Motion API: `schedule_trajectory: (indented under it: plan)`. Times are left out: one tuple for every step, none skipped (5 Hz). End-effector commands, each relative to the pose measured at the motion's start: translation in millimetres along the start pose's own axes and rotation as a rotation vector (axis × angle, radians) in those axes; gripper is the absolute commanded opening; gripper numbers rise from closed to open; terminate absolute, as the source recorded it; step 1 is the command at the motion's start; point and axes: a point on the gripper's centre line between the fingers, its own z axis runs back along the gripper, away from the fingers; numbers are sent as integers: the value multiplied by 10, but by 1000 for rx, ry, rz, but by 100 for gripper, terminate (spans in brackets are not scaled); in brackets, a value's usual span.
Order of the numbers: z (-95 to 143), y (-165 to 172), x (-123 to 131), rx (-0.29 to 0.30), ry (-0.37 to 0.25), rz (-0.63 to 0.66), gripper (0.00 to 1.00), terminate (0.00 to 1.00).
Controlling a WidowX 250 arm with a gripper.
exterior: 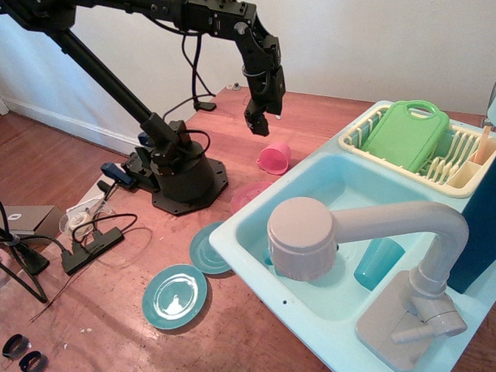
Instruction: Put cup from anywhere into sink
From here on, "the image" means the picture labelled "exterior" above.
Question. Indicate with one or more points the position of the teal plate under sink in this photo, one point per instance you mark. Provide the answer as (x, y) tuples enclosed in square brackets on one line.
[(203, 256)]

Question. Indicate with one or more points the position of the clear plastic bag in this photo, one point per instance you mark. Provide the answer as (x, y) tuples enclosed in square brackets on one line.
[(83, 212)]

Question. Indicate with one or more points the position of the dark blue box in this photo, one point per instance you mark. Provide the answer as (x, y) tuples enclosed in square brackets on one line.
[(479, 252)]

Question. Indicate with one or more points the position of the teal plastic cup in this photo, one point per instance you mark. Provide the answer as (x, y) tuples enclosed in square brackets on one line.
[(379, 258)]

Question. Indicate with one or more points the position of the light blue toy sink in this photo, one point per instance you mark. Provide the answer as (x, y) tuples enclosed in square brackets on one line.
[(351, 254)]

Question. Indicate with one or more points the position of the blue clamp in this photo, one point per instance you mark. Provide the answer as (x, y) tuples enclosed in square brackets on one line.
[(118, 175)]

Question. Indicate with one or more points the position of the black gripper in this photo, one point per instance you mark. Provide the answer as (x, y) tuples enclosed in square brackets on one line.
[(267, 89)]

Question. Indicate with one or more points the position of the grey toy faucet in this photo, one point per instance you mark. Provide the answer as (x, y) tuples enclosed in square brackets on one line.
[(414, 308)]

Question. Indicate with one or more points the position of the pink plastic plate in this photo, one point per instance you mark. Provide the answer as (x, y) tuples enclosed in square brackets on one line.
[(245, 194)]

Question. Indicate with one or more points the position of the orange plastic utensil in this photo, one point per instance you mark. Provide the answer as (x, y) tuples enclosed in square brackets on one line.
[(479, 155)]

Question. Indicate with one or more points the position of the black usb hub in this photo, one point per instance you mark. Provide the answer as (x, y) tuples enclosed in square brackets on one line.
[(81, 255)]

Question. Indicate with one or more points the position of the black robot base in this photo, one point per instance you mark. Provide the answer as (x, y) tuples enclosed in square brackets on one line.
[(174, 168)]

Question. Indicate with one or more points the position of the green cutting board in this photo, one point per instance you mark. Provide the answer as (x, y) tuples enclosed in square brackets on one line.
[(407, 134)]

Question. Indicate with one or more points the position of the grey cardboard box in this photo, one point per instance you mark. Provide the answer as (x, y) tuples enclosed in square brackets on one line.
[(33, 220)]

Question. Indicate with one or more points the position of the teal plate front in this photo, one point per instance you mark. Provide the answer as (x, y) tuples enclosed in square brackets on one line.
[(174, 297)]

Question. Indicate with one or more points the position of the pink plastic cup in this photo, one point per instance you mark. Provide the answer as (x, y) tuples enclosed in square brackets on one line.
[(275, 158)]

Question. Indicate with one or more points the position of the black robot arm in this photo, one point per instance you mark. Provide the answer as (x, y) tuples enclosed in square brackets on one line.
[(228, 20)]

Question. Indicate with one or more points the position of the cream dish rack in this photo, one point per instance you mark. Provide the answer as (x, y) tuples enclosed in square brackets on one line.
[(449, 170)]

